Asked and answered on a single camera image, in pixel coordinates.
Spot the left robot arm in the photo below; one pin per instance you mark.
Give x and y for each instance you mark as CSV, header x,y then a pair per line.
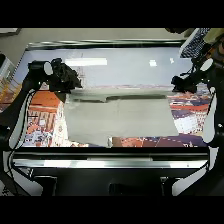
x,y
20,110

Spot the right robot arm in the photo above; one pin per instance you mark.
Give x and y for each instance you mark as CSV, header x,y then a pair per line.
x,y
213,113

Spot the silver frame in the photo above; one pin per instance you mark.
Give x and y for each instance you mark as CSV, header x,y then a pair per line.
x,y
110,163

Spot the olive garment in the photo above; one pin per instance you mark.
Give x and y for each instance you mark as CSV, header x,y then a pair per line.
x,y
215,34

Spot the grey garment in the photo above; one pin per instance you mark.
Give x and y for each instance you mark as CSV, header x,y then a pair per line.
x,y
123,120

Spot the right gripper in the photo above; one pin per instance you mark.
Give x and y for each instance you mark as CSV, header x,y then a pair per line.
x,y
184,85

